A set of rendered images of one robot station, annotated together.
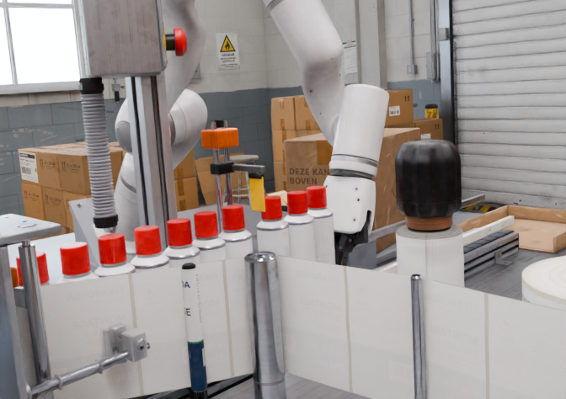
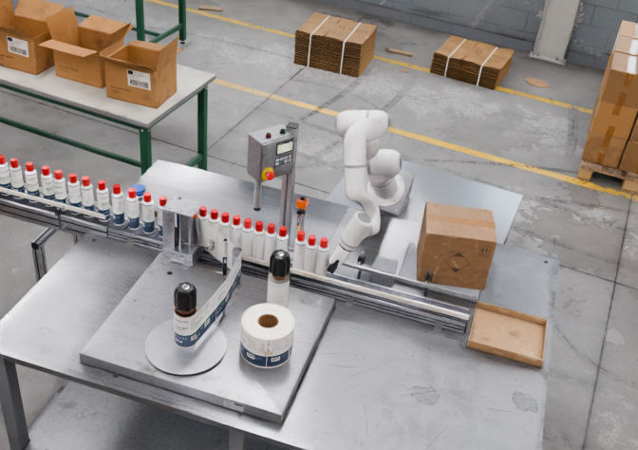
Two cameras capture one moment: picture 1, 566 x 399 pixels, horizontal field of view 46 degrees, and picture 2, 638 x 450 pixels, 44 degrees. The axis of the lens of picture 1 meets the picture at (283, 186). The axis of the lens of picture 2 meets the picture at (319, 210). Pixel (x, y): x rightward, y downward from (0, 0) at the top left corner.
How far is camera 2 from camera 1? 2.94 m
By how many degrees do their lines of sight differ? 60
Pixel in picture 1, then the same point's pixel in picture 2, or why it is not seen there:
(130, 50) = (253, 173)
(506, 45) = not seen: outside the picture
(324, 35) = (348, 190)
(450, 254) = (272, 286)
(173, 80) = not seen: hidden behind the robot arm
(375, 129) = (351, 234)
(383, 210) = (431, 266)
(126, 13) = (254, 163)
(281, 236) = (297, 247)
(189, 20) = not seen: hidden behind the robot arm
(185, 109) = (380, 164)
